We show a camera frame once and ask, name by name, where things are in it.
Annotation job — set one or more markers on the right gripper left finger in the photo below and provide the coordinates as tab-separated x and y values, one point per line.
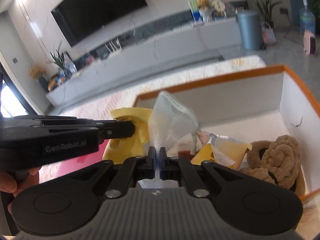
126	175

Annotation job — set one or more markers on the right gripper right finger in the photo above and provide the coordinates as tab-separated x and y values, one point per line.
182	171

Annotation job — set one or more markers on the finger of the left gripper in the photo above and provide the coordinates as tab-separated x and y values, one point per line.
112	129

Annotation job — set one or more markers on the yellow white cloth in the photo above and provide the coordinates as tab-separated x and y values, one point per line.
117	150

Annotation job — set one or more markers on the translucent mesh bag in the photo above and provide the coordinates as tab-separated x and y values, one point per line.
170	121

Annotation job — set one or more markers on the yellow Deeyeo wet wipes pack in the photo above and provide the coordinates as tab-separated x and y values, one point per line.
220	149

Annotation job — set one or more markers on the brown plush toy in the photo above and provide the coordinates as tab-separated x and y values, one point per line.
277	162

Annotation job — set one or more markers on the lace tablecloth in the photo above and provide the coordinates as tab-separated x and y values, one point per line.
100	107

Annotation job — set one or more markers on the orange dried flowers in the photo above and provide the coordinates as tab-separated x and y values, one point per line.
36	72

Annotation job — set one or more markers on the small plant in vase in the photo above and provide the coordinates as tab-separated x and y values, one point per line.
58	58

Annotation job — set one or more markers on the white wifi router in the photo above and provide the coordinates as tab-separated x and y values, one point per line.
114	47

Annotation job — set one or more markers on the orange cardboard box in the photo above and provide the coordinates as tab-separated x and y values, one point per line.
258	104

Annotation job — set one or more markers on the white TV console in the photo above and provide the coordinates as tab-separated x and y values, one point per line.
161	53

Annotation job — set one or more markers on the teddy bear bouquet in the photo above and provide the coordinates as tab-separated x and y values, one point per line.
204	10

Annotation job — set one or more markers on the pastel striped handbag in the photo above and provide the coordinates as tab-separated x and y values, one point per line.
268	34

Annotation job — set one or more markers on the blue-grey trash bin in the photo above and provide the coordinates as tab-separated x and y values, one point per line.
250	30

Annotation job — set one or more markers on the potted plant by bin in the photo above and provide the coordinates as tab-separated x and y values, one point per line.
266	8

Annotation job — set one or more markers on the pink space heater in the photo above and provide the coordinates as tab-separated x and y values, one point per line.
309	43

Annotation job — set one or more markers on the water jug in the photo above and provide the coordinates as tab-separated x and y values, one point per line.
307	19

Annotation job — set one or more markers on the wall television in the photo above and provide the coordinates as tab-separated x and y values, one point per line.
77	19

